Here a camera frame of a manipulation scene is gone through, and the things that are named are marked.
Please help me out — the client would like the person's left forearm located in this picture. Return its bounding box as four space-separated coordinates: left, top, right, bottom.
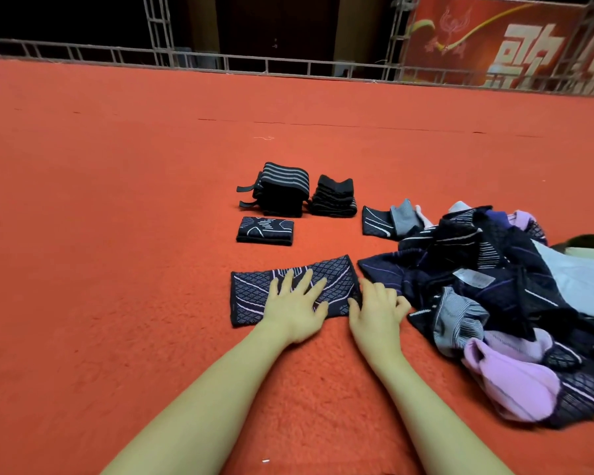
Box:
104 326 288 475

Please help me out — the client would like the heap of dark patterned socks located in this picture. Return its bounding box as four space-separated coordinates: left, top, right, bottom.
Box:
356 201 594 429

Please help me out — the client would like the person's left hand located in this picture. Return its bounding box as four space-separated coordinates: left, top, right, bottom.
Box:
260 269 330 344

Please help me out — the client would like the single black grey-heeled sock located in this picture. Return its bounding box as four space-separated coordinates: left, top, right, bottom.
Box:
362 199 427 240

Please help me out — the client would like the single navy white-patterned sock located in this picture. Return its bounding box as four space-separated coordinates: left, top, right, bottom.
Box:
230 255 362 327
236 215 295 246

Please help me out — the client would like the red banner with white print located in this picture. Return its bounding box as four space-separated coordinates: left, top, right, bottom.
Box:
401 0 594 95

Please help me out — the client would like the person's right forearm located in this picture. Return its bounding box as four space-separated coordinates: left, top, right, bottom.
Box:
371 351 516 475

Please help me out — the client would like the grey metal railing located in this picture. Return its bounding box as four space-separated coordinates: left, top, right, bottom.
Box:
0 36 594 98

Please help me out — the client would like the dark brown door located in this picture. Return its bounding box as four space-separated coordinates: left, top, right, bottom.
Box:
218 0 340 63

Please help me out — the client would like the person's right hand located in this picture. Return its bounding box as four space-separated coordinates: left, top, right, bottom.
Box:
348 276 413 367

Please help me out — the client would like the grey metal truss tower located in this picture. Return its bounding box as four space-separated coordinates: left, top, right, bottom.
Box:
143 0 176 67
384 0 422 83

